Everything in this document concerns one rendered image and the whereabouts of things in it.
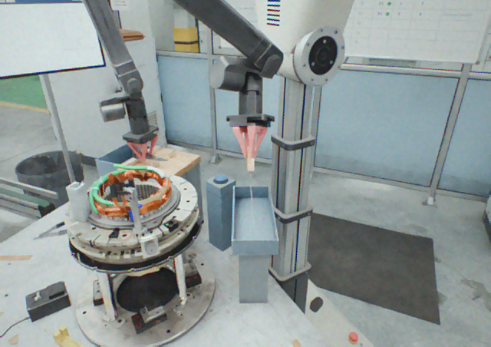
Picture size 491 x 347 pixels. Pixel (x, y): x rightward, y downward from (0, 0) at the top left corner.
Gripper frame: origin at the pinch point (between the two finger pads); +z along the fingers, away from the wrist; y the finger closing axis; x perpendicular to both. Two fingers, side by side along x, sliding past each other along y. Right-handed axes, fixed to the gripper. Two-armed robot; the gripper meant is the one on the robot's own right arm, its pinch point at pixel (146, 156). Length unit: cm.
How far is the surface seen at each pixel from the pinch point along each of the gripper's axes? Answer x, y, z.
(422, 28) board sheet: 77, -200, -14
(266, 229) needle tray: 46.5, 11.0, 7.4
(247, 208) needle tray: 38.1, 4.4, 7.5
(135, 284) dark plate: 8.5, 23.5, 30.5
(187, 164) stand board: 11.9, -5.6, 3.5
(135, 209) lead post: 25.0, 32.3, -7.5
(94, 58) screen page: -68, -50, -18
